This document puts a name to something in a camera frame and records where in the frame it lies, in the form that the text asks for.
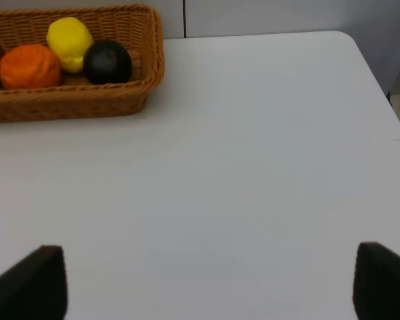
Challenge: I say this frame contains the orange wicker basket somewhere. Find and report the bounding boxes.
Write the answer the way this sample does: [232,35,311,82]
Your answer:
[0,4,165,123]

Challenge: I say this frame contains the orange tangerine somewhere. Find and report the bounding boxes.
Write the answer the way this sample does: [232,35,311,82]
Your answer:
[0,43,61,89]

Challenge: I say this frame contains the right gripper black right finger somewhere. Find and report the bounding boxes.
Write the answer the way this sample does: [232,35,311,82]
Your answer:
[353,242,400,319]

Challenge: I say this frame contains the dark purple mangosteen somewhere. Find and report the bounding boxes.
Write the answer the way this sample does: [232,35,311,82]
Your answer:
[83,39,133,85]

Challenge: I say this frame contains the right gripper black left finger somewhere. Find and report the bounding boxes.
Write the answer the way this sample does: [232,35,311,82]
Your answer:
[0,245,68,319]

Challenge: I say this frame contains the yellow lemon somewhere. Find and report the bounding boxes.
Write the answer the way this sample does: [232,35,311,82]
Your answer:
[47,17,94,73]

